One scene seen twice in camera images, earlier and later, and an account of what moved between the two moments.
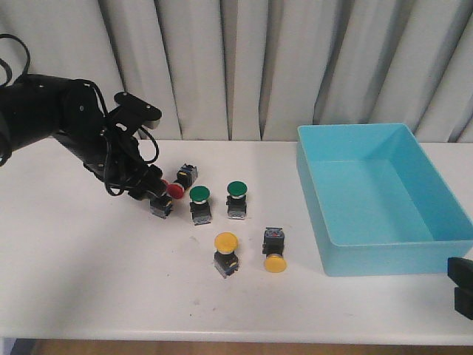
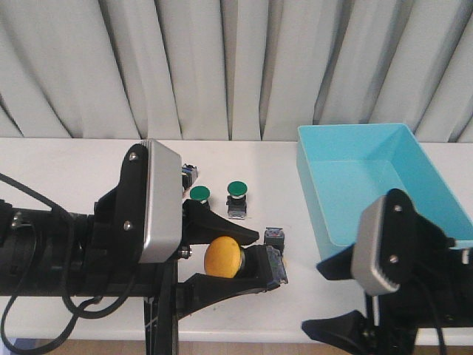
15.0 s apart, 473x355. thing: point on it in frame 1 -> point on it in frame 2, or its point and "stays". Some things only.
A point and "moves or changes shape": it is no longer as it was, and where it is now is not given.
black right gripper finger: (463, 302) -> (349, 331)
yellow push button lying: (273, 246) stays
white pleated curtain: (254, 70) stays
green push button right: (236, 200) stays
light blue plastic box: (379, 205) stays
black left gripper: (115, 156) -> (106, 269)
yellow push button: (225, 262) moves or changes shape
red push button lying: (186, 175) stays
